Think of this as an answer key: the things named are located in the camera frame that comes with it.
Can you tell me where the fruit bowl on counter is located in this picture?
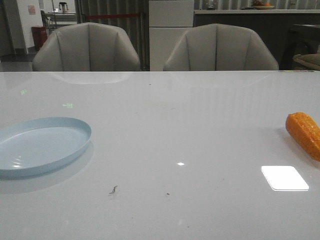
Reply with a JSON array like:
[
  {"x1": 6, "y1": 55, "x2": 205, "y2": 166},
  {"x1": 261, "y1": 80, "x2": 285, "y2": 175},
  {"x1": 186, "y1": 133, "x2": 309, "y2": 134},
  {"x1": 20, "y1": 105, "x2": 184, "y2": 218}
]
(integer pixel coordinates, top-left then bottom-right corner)
[{"x1": 251, "y1": 0, "x2": 274, "y2": 10}]

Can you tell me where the red trash bin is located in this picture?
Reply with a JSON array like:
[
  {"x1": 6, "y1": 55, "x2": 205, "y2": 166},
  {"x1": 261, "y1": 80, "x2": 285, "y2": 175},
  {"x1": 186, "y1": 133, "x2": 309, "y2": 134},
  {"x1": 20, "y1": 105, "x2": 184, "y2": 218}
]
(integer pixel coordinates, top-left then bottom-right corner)
[{"x1": 31, "y1": 26, "x2": 48, "y2": 51}]

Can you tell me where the beige upholstered chair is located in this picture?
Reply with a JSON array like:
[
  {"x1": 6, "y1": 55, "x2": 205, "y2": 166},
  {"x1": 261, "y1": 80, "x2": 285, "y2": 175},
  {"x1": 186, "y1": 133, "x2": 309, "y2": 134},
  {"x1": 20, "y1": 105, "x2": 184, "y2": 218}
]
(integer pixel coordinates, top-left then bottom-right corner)
[
  {"x1": 32, "y1": 22, "x2": 141, "y2": 72},
  {"x1": 163, "y1": 23, "x2": 279, "y2": 72}
]

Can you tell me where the right beige upholstered chair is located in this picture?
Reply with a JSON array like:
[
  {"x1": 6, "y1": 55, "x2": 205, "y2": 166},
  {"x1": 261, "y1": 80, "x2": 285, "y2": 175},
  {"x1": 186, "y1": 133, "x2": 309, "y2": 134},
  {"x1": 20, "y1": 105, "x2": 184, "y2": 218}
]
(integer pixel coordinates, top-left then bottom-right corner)
[{"x1": 163, "y1": 23, "x2": 279, "y2": 72}]

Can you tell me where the background table with kettle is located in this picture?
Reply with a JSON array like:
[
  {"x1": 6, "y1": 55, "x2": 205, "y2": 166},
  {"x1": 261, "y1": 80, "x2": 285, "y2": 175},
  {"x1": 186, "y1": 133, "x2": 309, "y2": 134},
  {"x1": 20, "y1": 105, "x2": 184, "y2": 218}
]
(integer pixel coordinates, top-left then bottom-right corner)
[{"x1": 39, "y1": 0, "x2": 77, "y2": 29}]

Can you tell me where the beige cushion at right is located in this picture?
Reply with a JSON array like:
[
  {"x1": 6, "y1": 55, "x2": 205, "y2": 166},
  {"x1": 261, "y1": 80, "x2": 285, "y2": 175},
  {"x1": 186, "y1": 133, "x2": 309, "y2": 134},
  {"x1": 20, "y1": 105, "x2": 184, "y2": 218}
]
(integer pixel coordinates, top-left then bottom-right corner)
[{"x1": 292, "y1": 53, "x2": 320, "y2": 71}]

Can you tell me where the white cabinet column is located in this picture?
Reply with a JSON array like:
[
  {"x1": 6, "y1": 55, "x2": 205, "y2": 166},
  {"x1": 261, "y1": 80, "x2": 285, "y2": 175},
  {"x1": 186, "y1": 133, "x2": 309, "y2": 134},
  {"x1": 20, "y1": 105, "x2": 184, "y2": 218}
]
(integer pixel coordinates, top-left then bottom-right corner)
[{"x1": 148, "y1": 0, "x2": 194, "y2": 72}]

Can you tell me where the red barrier belt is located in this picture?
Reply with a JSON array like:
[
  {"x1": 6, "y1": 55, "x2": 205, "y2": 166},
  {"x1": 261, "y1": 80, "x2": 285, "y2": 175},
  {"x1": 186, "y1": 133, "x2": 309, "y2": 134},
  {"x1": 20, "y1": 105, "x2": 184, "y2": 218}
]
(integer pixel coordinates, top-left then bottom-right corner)
[{"x1": 83, "y1": 12, "x2": 141, "y2": 20}]

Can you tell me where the light blue round plate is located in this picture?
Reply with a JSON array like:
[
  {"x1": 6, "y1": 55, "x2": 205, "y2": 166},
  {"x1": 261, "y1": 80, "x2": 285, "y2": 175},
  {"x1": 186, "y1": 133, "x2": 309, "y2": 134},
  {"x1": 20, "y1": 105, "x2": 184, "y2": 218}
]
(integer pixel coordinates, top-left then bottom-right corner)
[{"x1": 0, "y1": 117, "x2": 92, "y2": 179}]

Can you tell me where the dark chair at right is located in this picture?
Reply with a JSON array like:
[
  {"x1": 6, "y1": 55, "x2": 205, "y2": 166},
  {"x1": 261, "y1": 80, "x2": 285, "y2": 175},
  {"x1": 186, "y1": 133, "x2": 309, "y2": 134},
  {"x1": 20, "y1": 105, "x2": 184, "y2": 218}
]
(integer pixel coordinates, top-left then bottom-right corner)
[{"x1": 279, "y1": 24, "x2": 320, "y2": 70}]

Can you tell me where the orange corn cob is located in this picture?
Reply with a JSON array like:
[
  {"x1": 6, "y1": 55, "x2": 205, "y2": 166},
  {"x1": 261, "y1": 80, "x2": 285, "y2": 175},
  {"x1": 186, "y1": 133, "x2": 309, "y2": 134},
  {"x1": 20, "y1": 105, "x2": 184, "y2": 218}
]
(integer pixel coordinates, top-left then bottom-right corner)
[{"x1": 285, "y1": 112, "x2": 320, "y2": 162}]

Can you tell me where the left beige upholstered chair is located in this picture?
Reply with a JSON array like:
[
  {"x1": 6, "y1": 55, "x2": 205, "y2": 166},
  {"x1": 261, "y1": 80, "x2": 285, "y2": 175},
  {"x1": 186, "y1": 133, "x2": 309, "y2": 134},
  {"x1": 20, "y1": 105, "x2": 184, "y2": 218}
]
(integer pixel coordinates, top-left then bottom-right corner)
[{"x1": 32, "y1": 22, "x2": 141, "y2": 72}]

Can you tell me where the dark counter with white top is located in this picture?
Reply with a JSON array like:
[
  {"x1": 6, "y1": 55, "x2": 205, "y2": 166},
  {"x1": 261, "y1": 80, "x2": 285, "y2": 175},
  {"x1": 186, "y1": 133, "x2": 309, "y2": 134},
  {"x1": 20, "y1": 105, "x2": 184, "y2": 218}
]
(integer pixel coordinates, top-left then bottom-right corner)
[{"x1": 194, "y1": 9, "x2": 320, "y2": 65}]

